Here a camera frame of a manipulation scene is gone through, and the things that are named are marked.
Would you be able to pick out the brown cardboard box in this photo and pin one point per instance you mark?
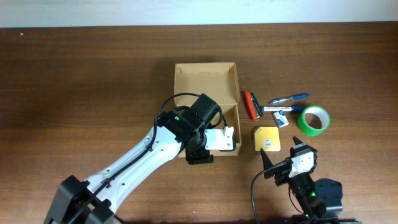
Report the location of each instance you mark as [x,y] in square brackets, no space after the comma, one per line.
[218,80]

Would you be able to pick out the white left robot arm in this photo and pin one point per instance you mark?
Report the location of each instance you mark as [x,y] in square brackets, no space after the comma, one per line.
[96,199]

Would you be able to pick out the yellow spiral notepad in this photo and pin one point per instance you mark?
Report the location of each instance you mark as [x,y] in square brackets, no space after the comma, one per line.
[267,139]

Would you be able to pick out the blue ballpoint pen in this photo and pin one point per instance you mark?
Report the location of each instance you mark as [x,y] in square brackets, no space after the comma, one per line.
[288,98]

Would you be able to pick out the green tape roll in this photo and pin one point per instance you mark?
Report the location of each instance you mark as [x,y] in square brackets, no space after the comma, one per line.
[314,120]

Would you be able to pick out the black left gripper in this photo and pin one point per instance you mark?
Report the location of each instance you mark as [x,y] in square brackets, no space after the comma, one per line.
[199,156]

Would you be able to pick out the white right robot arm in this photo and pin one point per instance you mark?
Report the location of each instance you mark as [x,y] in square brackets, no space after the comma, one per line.
[318,201]

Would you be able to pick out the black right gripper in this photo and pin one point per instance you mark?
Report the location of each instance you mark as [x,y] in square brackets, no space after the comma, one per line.
[285,167]

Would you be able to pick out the white blue staples box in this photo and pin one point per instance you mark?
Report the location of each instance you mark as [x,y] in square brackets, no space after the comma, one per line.
[280,119]

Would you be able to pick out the blue white whiteboard marker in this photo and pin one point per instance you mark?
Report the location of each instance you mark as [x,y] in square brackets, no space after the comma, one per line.
[282,108]

